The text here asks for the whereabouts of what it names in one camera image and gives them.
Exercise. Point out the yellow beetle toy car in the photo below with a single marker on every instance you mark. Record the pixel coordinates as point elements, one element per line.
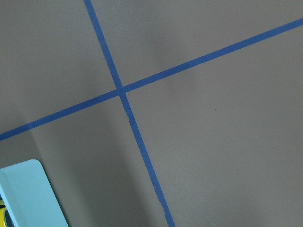
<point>5,219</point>

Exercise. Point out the light blue plastic bin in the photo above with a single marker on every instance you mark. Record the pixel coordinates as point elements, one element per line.
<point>28,196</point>

